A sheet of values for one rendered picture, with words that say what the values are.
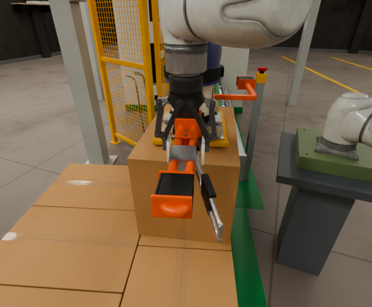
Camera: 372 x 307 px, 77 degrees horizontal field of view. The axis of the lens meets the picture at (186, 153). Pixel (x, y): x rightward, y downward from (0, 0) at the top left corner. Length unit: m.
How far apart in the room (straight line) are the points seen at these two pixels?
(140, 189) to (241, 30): 0.71
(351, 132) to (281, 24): 0.95
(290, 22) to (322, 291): 1.59
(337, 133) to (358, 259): 1.03
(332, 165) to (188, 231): 0.71
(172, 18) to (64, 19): 1.82
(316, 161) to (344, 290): 0.88
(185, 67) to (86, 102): 1.90
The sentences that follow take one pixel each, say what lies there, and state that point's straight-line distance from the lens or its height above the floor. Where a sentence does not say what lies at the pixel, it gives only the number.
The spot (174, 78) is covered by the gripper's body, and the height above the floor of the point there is 1.27.
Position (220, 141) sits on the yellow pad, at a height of 0.97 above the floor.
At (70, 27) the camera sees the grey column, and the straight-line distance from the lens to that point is 2.23.
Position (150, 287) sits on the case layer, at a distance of 0.98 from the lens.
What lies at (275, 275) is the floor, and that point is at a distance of 1.73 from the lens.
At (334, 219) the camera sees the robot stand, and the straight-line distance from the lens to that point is 1.48.
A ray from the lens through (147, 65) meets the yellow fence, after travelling 2.15.
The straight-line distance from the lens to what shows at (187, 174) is 0.47.
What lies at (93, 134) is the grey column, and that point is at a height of 0.38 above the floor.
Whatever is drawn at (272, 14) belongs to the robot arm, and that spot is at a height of 1.39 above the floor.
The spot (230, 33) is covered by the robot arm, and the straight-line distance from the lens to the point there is 0.36.
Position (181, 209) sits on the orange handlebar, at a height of 1.09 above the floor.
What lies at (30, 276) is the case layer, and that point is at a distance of 1.15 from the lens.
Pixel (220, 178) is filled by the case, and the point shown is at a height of 0.89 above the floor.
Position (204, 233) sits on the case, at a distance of 1.04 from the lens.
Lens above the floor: 1.39
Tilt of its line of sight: 31 degrees down
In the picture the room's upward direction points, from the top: straight up
